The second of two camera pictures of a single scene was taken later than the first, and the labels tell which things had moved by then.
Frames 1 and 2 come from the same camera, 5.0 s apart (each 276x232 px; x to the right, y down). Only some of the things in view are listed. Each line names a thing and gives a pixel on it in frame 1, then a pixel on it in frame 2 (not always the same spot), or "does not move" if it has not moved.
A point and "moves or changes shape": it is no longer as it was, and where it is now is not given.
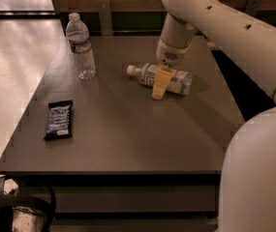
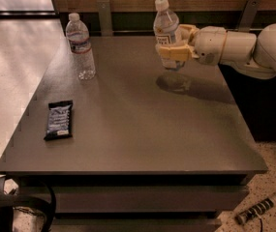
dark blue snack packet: (59, 120) does not move
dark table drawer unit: (165, 201) does not move
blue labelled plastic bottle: (181, 81) moves or changes shape
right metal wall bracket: (252, 5) does not move
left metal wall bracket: (106, 17) does not move
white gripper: (168, 54) to (209, 45)
